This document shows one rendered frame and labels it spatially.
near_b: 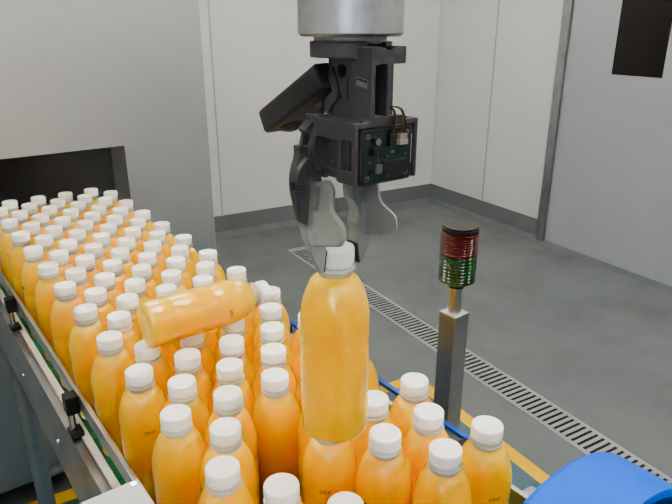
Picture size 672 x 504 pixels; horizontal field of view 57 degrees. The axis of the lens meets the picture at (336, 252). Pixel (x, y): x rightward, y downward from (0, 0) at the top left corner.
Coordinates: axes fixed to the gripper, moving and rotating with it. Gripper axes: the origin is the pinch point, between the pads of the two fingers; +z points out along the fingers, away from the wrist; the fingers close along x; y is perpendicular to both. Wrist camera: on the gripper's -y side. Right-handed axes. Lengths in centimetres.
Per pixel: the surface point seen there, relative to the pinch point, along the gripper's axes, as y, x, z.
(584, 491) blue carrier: 27.0, 3.9, 12.8
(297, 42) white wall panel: -373, 245, -8
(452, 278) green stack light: -18.2, 38.4, 18.7
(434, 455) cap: 6.5, 9.3, 25.1
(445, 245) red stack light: -20.0, 38.1, 13.3
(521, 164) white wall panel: -247, 371, 82
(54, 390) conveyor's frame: -71, -16, 47
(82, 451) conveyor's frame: -48, -17, 47
